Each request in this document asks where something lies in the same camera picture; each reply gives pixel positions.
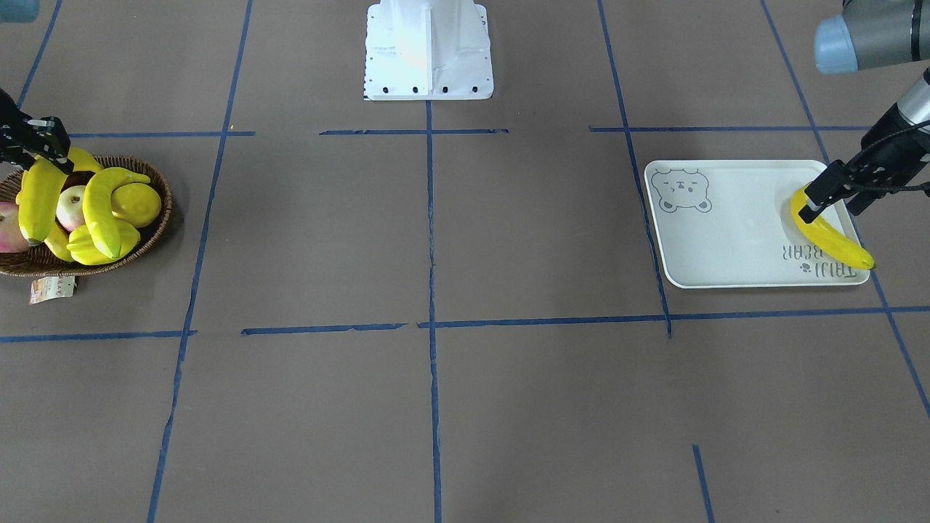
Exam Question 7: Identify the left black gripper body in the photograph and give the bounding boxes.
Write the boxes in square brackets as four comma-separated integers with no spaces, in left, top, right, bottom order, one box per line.
[846,123,928,216]

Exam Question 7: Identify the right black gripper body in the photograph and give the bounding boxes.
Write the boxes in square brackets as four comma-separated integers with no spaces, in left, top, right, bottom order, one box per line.
[1,89,40,165]

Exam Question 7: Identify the yellow banana carried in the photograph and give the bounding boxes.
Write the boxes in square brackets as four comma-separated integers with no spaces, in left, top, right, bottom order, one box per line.
[790,185,875,270]

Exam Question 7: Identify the yellow banana curved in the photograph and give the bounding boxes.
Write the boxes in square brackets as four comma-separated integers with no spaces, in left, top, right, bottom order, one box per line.
[83,166,150,259]

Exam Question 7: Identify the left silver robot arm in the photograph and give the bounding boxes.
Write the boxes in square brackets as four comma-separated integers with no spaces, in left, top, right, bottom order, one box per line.
[795,1,929,223]

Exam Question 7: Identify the brown wicker basket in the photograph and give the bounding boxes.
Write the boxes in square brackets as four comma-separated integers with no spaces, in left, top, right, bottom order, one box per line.
[1,155,173,279]

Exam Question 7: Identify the paper basket label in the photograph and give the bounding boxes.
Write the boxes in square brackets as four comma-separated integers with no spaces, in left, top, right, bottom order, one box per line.
[29,275,78,305]

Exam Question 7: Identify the pale pink-white apple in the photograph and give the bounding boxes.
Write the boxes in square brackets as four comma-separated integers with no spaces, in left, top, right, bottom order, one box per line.
[56,185,86,232]

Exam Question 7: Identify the red apple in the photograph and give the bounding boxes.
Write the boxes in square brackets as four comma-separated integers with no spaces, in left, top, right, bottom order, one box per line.
[0,201,30,253]

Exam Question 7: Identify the white bear tray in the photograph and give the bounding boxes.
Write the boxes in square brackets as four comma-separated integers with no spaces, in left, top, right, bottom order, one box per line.
[642,160,871,289]

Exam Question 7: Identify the yellow starfruit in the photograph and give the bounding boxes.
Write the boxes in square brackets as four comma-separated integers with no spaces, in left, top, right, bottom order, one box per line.
[66,218,142,266]

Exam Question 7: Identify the yellow lemon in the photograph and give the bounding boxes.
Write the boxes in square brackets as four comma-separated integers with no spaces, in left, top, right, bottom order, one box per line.
[110,182,162,229]

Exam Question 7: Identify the white pedestal column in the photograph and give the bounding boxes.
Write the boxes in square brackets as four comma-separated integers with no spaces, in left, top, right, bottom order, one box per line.
[363,1,495,100]

